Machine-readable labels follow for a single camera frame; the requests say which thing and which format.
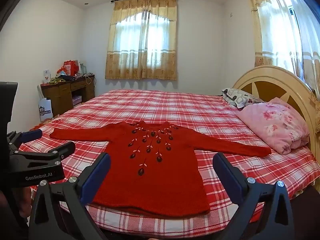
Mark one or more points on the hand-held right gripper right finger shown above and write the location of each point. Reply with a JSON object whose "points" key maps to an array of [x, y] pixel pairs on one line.
{"points": [[228, 178]]}

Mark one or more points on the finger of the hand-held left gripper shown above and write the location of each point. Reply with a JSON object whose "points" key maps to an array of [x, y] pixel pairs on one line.
{"points": [[60, 150], [31, 135]]}

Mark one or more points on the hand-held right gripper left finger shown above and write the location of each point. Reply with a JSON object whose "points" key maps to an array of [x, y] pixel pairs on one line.
{"points": [[98, 177]]}

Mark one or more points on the red knitted sweater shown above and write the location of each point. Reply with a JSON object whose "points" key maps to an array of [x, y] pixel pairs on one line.
{"points": [[150, 170]]}

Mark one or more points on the person's left hand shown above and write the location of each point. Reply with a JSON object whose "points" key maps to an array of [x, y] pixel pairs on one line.
{"points": [[25, 201]]}

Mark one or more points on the white paper bag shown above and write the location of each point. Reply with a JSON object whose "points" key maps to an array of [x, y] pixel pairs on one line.
{"points": [[45, 110]]}

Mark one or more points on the brown wooden desk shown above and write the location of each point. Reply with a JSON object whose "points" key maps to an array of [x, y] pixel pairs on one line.
{"points": [[62, 95]]}

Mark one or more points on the green yellow cloth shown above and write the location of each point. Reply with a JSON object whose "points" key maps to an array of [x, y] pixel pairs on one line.
{"points": [[56, 80]]}

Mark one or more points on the white card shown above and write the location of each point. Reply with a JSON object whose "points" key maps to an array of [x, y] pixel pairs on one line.
{"points": [[47, 76]]}

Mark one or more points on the dark cloth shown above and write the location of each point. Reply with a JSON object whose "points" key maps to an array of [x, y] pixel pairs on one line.
{"points": [[68, 78]]}

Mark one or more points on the pink pillow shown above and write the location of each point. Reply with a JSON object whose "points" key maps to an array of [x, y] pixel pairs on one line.
{"points": [[275, 125]]}

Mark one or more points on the red box on desk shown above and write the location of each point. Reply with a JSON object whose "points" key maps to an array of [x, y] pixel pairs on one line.
{"points": [[70, 68]]}

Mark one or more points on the grey white patterned pillow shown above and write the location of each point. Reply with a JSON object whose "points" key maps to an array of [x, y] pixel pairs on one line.
{"points": [[237, 96]]}

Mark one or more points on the red plaid bed sheet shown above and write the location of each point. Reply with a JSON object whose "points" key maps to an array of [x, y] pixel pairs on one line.
{"points": [[175, 105]]}

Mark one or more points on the cream wooden headboard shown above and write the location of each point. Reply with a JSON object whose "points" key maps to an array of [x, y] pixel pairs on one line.
{"points": [[280, 80]]}

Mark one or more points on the beige patterned window curtain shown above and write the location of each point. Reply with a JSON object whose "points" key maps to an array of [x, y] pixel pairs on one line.
{"points": [[142, 65]]}

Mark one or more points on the beige sheer side curtain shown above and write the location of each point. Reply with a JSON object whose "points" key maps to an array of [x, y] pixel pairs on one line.
{"points": [[280, 30]]}

